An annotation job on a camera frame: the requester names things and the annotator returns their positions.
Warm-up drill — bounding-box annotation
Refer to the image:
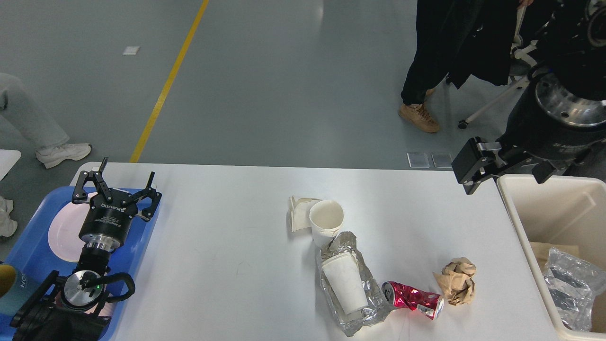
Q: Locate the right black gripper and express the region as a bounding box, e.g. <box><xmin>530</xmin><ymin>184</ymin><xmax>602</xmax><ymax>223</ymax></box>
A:
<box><xmin>452</xmin><ymin>73</ymin><xmax>606</xmax><ymax>196</ymax></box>

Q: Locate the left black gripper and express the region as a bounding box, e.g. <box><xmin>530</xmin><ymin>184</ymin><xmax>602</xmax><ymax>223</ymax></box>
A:
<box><xmin>71</xmin><ymin>157</ymin><xmax>162</xmax><ymax>250</ymax></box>

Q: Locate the pink plate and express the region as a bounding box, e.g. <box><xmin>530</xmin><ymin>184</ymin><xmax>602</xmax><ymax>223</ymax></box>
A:
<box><xmin>47</xmin><ymin>202</ymin><xmax>89</xmax><ymax>263</ymax></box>

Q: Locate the brown paper bag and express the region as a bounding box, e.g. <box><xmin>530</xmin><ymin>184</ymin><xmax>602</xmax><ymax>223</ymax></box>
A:
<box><xmin>529</xmin><ymin>242</ymin><xmax>606</xmax><ymax>332</ymax></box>

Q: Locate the teal mug yellow inside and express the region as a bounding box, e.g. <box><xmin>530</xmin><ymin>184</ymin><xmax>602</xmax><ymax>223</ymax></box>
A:
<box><xmin>0</xmin><ymin>263</ymin><xmax>38</xmax><ymax>316</ymax></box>

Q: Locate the large aluminium foil sheet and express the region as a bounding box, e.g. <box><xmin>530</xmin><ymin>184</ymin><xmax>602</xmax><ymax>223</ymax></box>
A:
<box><xmin>542</xmin><ymin>246</ymin><xmax>606</xmax><ymax>332</ymax></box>

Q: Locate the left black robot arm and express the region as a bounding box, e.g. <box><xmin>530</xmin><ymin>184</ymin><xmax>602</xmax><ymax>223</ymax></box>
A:
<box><xmin>1</xmin><ymin>158</ymin><xmax>162</xmax><ymax>341</ymax></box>

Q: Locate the person in light jeans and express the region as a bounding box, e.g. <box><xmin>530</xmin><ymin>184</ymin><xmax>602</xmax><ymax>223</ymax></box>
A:
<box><xmin>0</xmin><ymin>72</ymin><xmax>92</xmax><ymax>238</ymax></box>

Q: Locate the beige plastic bin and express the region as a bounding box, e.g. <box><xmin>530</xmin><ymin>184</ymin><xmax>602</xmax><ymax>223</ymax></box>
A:
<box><xmin>497</xmin><ymin>174</ymin><xmax>606</xmax><ymax>341</ymax></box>

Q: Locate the blue plastic tray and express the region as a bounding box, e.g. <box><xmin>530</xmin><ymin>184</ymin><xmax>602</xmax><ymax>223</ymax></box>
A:
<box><xmin>0</xmin><ymin>186</ymin><xmax>157</xmax><ymax>341</ymax></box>

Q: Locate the metal floor plate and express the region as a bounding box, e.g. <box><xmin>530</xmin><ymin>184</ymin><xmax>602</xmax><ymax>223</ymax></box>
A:
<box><xmin>406</xmin><ymin>153</ymin><xmax>453</xmax><ymax>169</ymax></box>

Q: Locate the white office chair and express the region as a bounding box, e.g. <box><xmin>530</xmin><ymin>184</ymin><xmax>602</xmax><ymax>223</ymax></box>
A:
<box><xmin>445</xmin><ymin>7</ymin><xmax>543</xmax><ymax>130</ymax></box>

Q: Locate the white table corner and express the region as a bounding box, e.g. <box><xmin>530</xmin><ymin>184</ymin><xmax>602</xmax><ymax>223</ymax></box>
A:
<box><xmin>0</xmin><ymin>149</ymin><xmax>22</xmax><ymax>180</ymax></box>

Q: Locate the crumpled brown paper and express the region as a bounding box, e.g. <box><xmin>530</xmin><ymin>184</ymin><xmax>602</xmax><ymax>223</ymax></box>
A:
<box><xmin>433</xmin><ymin>257</ymin><xmax>477</xmax><ymax>306</ymax></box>

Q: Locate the person in black clothes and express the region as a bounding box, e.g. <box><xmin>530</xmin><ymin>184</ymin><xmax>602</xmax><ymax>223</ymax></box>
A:
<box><xmin>400</xmin><ymin>0</ymin><xmax>532</xmax><ymax>133</ymax></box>

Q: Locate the crushed red soda can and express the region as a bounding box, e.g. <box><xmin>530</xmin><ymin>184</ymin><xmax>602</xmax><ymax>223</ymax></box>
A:
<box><xmin>381</xmin><ymin>281</ymin><xmax>445</xmax><ymax>320</ymax></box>

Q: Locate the crushed white paper cup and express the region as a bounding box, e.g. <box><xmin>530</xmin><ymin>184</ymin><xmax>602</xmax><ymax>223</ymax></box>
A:
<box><xmin>289</xmin><ymin>196</ymin><xmax>321</xmax><ymax>233</ymax></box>

